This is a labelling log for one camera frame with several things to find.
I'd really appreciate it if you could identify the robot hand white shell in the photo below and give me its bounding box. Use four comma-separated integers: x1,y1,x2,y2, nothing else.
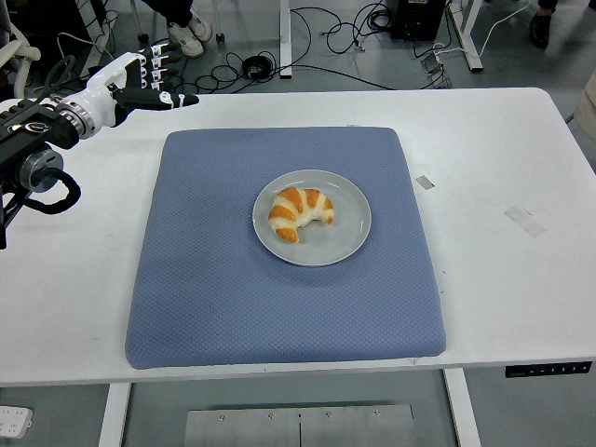
86,42,200,129

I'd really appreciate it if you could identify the croissant bread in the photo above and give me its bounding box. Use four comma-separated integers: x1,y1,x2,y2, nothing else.
267,186,336,244

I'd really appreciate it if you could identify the white background desk leg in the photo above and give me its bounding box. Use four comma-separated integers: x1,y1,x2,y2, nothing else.
83,0,117,64
446,0,485,73
278,0,293,79

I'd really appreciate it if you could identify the person's white shoe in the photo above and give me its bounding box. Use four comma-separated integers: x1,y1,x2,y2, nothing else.
167,20,205,58
188,5,213,43

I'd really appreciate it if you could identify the person's leg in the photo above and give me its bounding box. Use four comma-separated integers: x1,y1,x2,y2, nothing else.
142,0,195,25

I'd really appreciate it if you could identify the blue quilted mat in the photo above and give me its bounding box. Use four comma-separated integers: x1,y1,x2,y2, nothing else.
124,126,449,372

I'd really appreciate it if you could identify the grey round plate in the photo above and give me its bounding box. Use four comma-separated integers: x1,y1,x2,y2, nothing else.
251,169,373,268

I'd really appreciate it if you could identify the black box on floor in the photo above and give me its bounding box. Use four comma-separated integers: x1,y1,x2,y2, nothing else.
389,0,440,41

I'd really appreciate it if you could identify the white table leg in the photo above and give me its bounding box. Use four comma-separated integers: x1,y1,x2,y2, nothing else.
441,368,483,447
97,382,132,447

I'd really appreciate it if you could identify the grey floor pedal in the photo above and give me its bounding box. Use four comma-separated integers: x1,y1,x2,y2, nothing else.
421,53,454,89

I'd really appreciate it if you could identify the white power strip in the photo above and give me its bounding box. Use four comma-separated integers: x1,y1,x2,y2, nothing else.
0,405,34,439

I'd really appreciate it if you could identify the grey metal plate with screws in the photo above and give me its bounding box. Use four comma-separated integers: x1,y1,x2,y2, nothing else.
184,403,415,447

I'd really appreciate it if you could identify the person's black shoe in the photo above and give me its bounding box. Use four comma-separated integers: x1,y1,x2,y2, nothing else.
529,11,552,50

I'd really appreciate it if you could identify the large grey tape piece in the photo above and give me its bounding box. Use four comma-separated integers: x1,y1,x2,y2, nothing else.
504,205,549,238

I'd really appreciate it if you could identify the beige object at edge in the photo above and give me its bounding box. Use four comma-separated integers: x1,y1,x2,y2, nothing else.
565,74,596,176

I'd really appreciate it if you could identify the black table control panel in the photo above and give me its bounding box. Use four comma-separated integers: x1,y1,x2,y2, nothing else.
505,360,593,379

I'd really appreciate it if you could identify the white chair frame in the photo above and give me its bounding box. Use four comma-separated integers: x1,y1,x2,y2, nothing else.
0,20,42,94

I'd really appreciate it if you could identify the coiled black cable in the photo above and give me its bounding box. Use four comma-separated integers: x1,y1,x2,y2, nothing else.
241,54,276,80

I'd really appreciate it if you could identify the long black floor cable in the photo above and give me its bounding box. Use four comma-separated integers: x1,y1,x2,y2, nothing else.
195,62,400,94

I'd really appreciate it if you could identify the white floor cable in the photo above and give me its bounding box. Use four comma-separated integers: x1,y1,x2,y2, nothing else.
432,0,516,57

